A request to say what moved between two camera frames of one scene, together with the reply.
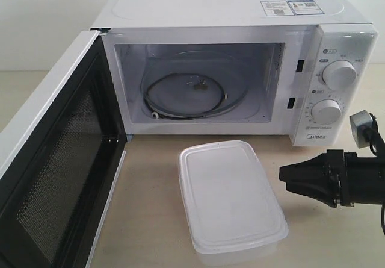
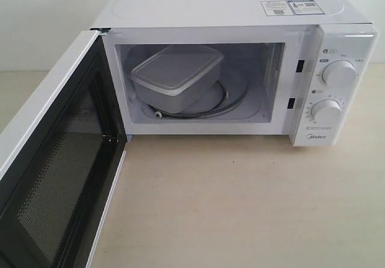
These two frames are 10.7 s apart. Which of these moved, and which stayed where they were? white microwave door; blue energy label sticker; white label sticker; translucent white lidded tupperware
Moved: translucent white lidded tupperware
Stayed: blue energy label sticker; white microwave door; white label sticker
